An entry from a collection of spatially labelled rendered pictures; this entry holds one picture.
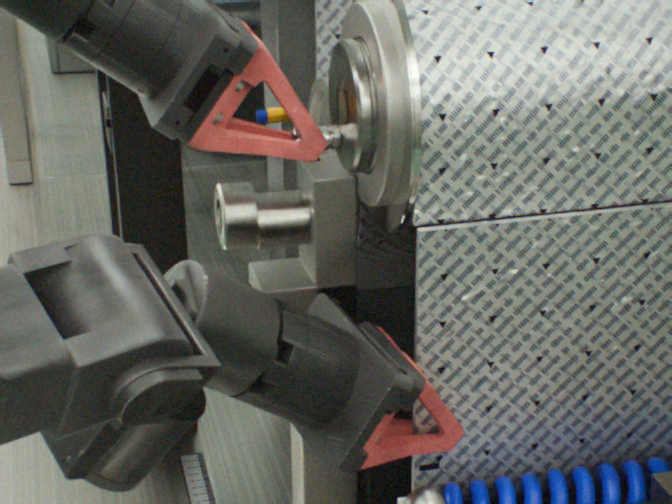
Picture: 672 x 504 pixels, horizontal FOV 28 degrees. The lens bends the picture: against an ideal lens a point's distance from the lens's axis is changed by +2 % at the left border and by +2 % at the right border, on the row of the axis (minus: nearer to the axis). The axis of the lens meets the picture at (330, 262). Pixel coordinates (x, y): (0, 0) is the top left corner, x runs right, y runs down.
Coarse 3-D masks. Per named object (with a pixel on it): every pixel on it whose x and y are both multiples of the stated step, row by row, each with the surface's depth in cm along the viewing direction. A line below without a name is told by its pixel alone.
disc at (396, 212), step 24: (360, 0) 77; (384, 0) 72; (408, 24) 69; (408, 48) 69; (408, 72) 69; (408, 96) 69; (408, 120) 70; (408, 144) 70; (408, 168) 70; (408, 192) 71; (384, 216) 77; (408, 216) 73
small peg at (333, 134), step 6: (324, 126) 76; (330, 126) 77; (336, 126) 76; (294, 132) 76; (324, 132) 76; (330, 132) 76; (336, 132) 76; (294, 138) 76; (300, 138) 76; (330, 138) 76; (336, 138) 76; (330, 144) 76; (336, 144) 76
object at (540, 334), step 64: (448, 256) 72; (512, 256) 73; (576, 256) 74; (640, 256) 75; (448, 320) 74; (512, 320) 75; (576, 320) 76; (640, 320) 77; (448, 384) 76; (512, 384) 77; (576, 384) 78; (640, 384) 79; (512, 448) 79; (576, 448) 80; (640, 448) 81
